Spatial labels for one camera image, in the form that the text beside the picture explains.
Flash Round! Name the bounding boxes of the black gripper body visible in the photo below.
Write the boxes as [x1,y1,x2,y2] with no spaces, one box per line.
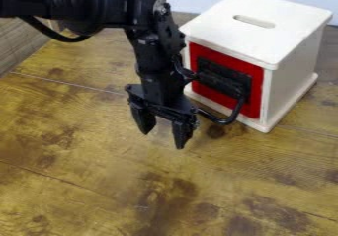
[125,0,197,122]

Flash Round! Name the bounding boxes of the black metal drawer handle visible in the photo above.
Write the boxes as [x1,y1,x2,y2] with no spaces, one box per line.
[190,57,253,125]

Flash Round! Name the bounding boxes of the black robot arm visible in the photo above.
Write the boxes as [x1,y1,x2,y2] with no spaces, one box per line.
[0,0,198,148]

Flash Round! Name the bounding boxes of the red drawer front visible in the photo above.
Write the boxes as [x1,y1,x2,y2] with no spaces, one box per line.
[189,42,265,118]

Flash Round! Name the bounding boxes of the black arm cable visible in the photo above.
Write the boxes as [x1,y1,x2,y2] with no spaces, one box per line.
[18,14,91,43]

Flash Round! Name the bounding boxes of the white wooden box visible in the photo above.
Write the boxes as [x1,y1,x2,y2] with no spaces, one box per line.
[181,0,333,132]

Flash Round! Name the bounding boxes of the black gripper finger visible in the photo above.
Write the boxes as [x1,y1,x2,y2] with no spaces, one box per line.
[130,101,158,134]
[171,120,198,149]

